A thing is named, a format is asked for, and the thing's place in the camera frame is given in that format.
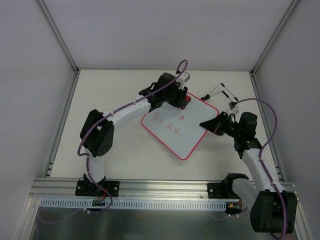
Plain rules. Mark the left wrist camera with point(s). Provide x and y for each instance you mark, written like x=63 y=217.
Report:
x=183 y=79

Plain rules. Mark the red bone-shaped eraser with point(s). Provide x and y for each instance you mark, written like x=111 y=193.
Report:
x=185 y=102

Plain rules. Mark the right aluminium frame post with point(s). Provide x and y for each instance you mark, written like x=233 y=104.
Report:
x=275 y=34

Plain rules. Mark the wire whiteboard stand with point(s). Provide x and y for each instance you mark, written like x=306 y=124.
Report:
x=220 y=96

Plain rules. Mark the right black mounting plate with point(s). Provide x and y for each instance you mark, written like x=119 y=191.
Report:
x=216 y=191

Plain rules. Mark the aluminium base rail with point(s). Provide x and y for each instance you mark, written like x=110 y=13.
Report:
x=129 y=189

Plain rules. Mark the white slotted cable duct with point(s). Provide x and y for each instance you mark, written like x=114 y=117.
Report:
x=133 y=204

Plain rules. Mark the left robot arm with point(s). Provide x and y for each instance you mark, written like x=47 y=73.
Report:
x=98 y=130

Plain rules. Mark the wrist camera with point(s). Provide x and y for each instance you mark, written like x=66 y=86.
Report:
x=183 y=79
x=233 y=108

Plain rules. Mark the pink framed whiteboard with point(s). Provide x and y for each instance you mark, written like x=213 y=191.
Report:
x=179 y=129

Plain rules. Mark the black mounting plate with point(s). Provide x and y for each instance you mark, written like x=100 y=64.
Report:
x=85 y=188
x=216 y=191

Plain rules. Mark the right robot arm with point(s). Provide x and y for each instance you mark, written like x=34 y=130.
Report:
x=272 y=209

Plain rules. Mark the left aluminium frame post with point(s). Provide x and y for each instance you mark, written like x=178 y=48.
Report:
x=57 y=34

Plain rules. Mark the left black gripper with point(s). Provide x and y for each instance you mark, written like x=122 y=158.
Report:
x=178 y=97

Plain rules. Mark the aluminium frame post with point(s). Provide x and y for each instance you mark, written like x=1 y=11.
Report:
x=57 y=34
x=275 y=34

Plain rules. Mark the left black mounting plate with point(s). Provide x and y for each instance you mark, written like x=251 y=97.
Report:
x=85 y=188

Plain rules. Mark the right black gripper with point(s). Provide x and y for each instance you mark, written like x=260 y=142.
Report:
x=220 y=124

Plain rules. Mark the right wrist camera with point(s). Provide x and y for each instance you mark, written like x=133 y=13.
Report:
x=233 y=108

